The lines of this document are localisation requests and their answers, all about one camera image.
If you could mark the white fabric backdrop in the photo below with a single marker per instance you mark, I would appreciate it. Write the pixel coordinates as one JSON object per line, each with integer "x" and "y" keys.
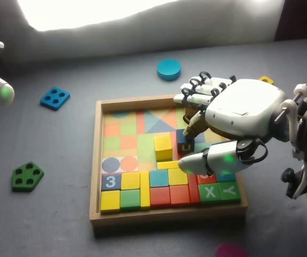
{"x": 142, "y": 34}

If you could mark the blue four-hole square piece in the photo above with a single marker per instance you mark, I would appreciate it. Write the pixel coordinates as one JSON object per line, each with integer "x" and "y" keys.
{"x": 54, "y": 98}

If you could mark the dark blue U cube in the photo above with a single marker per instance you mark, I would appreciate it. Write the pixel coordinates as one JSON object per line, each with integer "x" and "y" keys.
{"x": 186, "y": 147}

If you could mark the magenta round piece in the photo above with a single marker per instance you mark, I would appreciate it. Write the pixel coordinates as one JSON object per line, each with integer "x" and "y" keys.
{"x": 229, "y": 251}

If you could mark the green five-hole pentagon piece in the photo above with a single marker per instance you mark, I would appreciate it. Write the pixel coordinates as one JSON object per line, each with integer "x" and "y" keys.
{"x": 27, "y": 176}

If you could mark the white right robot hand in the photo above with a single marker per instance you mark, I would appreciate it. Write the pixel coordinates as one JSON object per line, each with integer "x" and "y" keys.
{"x": 244, "y": 107}

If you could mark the yellow holed block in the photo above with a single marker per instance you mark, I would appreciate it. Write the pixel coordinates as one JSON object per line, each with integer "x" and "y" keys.
{"x": 263, "y": 79}

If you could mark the wooden puzzle tray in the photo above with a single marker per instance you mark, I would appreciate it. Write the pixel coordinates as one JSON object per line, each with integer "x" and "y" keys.
{"x": 95, "y": 160}

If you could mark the blue round disc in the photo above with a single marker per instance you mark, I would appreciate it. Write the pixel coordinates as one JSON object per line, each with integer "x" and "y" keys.
{"x": 168, "y": 69}

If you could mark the grey table cloth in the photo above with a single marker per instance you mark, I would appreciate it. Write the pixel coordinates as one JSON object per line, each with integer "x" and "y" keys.
{"x": 62, "y": 139}

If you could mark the yellow cube block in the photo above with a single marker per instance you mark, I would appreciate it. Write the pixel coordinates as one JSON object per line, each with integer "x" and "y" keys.
{"x": 163, "y": 148}

